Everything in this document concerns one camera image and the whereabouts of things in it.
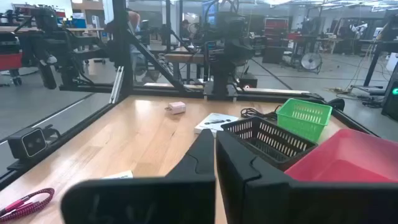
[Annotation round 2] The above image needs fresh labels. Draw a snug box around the green plastic basket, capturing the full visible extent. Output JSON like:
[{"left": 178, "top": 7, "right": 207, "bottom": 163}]
[{"left": 275, "top": 98, "right": 333, "bottom": 143}]

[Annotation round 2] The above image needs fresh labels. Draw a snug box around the round floor fan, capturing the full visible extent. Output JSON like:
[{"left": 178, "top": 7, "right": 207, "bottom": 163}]
[{"left": 300, "top": 52, "right": 323, "bottom": 75}]

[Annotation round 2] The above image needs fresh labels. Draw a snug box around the person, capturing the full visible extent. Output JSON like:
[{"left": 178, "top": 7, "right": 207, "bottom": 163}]
[
  {"left": 180, "top": 19, "right": 192, "bottom": 40},
  {"left": 126, "top": 8, "right": 149, "bottom": 75}
]

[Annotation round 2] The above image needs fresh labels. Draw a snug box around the pale pink wall charger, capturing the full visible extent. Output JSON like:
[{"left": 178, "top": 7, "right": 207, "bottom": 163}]
[{"left": 164, "top": 101, "right": 187, "bottom": 115}]

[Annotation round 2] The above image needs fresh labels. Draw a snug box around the black computer tower green light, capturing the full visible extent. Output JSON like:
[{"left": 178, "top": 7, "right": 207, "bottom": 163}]
[{"left": 381, "top": 62, "right": 398, "bottom": 122}]

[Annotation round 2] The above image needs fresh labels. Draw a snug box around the magenta braided cable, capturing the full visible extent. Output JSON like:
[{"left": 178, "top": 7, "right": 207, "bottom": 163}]
[{"left": 0, "top": 187, "right": 55, "bottom": 222}]

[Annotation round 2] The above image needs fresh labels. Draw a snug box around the red rolling cart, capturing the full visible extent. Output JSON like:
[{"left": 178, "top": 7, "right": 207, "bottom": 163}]
[{"left": 0, "top": 32, "right": 23, "bottom": 85}]

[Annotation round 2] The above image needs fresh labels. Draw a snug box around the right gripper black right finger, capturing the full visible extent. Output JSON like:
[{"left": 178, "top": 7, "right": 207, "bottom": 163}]
[{"left": 216, "top": 130, "right": 398, "bottom": 224}]

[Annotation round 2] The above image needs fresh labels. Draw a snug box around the small black box red light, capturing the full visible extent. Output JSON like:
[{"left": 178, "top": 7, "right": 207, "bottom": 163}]
[{"left": 238, "top": 73, "right": 259, "bottom": 90}]

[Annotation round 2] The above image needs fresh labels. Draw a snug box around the red tool chest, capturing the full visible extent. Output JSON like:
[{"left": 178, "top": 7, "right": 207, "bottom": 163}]
[{"left": 263, "top": 17, "right": 290, "bottom": 47}]

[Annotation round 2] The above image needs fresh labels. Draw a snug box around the wooden workbench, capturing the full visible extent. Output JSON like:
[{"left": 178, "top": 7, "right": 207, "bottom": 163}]
[{"left": 164, "top": 52, "right": 206, "bottom": 85}]

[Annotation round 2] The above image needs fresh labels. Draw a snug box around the pinkish red plastic bin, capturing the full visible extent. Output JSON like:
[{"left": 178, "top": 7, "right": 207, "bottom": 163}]
[{"left": 284, "top": 129, "right": 398, "bottom": 184}]

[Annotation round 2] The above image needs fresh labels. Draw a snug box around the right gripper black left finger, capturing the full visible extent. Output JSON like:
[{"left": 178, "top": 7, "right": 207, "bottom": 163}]
[{"left": 60, "top": 129, "right": 216, "bottom": 224}]

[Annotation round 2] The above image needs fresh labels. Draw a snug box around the background black robot rig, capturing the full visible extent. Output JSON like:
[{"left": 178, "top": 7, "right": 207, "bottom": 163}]
[{"left": 18, "top": 6, "right": 103, "bottom": 91}]

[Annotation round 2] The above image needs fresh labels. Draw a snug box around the black table-level camera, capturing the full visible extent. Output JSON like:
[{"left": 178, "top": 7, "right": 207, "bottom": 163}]
[{"left": 6, "top": 126, "right": 62, "bottom": 162}]

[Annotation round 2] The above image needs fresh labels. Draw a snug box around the black coiled cable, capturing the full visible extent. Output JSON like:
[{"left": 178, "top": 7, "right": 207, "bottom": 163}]
[{"left": 240, "top": 105, "right": 282, "bottom": 121}]

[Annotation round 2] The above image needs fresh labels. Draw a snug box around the black aluminium table frame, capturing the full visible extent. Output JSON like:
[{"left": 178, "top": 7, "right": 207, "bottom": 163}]
[{"left": 0, "top": 0, "right": 383, "bottom": 190}]

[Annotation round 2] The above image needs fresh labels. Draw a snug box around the white printed box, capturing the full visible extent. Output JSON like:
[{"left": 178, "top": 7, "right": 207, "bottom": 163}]
[
  {"left": 102, "top": 169, "right": 134, "bottom": 180},
  {"left": 194, "top": 112, "right": 239, "bottom": 138}
]

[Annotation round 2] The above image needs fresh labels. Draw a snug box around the black plastic basket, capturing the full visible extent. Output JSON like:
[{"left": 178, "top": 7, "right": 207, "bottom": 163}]
[{"left": 220, "top": 116, "right": 318, "bottom": 171}]

